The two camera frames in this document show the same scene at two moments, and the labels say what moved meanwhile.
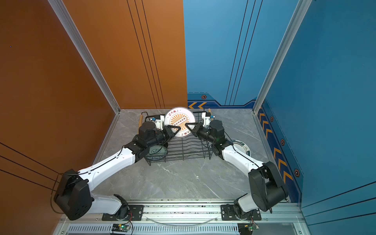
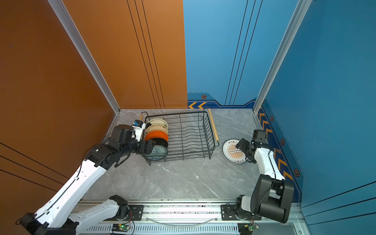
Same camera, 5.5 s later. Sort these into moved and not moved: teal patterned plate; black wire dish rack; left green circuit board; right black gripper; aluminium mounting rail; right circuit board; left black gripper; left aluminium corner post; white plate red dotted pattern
Moved: left black gripper; right black gripper; white plate red dotted pattern
Not moved: left aluminium corner post; teal patterned plate; right circuit board; left green circuit board; aluminium mounting rail; black wire dish rack
